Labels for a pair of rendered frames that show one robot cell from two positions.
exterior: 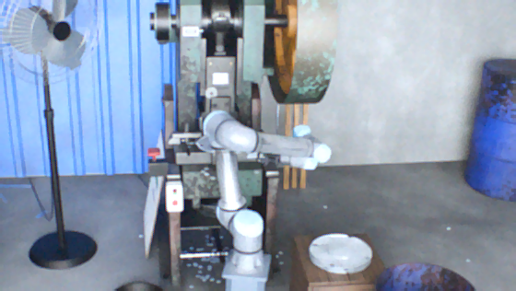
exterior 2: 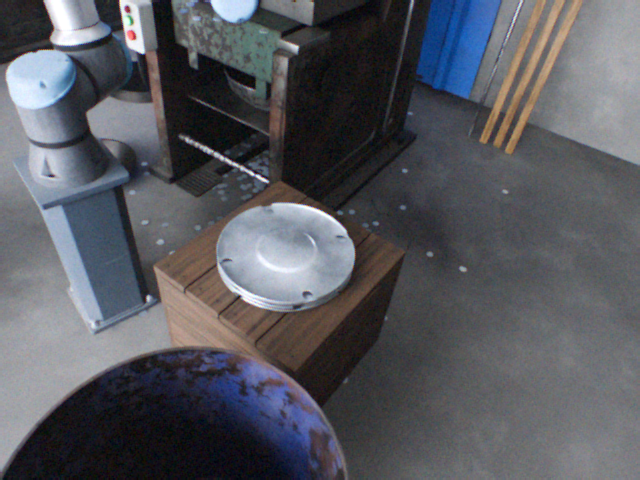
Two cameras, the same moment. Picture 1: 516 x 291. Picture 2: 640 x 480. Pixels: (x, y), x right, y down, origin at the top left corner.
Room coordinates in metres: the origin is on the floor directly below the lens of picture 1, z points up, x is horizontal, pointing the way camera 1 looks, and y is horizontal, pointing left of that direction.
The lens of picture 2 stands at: (1.99, -0.89, 1.10)
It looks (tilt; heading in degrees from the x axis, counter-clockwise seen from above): 44 degrees down; 40
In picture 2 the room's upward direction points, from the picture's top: 8 degrees clockwise
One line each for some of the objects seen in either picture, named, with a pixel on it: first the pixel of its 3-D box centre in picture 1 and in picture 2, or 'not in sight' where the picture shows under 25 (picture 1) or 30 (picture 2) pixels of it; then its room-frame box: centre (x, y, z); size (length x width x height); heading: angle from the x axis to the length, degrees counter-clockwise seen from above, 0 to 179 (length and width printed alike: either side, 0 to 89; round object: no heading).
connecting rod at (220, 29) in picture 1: (219, 32); not in sight; (2.99, 0.23, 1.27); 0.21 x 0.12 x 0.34; 11
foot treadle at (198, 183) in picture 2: (219, 248); (249, 155); (2.86, 0.21, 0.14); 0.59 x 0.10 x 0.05; 11
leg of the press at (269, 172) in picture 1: (262, 171); (370, 70); (3.18, 0.00, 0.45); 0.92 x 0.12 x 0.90; 11
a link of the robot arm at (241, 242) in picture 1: (247, 229); (50, 94); (2.25, 0.05, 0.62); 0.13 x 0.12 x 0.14; 28
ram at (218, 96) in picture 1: (219, 81); not in sight; (2.95, 0.23, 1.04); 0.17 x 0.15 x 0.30; 11
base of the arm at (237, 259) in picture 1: (247, 254); (64, 147); (2.24, 0.05, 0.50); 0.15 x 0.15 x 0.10
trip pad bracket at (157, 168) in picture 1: (158, 177); not in sight; (2.71, 0.50, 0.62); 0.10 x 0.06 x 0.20; 101
